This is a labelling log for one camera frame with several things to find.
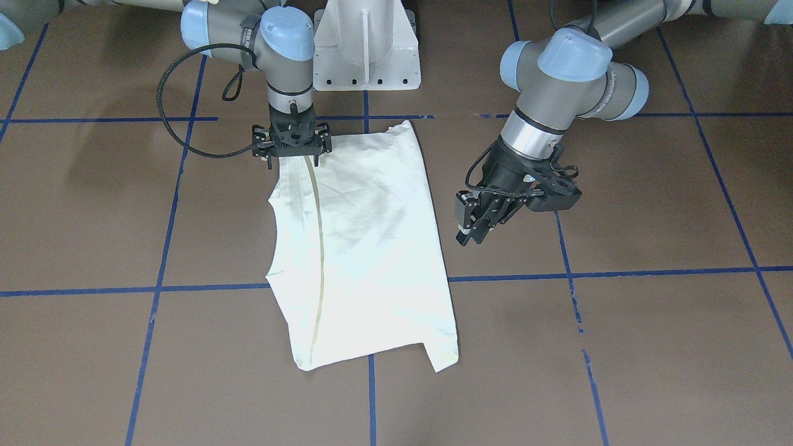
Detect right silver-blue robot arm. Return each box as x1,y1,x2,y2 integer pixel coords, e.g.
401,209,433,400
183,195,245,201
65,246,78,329
133,1,332,166

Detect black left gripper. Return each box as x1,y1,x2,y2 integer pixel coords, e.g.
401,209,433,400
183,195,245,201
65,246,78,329
455,139,582,247

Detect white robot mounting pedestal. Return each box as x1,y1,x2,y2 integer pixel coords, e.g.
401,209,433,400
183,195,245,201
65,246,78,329
313,1,422,91

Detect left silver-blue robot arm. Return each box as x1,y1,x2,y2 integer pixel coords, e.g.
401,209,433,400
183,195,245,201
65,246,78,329
455,1,791,245

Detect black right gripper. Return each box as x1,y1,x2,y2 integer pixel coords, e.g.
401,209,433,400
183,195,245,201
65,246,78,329
252,109,332,170

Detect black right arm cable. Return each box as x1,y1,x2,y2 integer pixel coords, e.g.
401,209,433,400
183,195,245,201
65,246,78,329
156,42,261,159

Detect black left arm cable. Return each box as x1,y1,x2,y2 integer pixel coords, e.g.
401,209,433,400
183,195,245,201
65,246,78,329
465,136,580,202

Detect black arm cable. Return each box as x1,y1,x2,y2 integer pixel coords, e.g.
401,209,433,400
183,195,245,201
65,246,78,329
156,42,261,159
465,136,580,202

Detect cream long-sleeve printed shirt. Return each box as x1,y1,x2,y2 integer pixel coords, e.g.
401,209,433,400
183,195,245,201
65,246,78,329
266,121,460,372

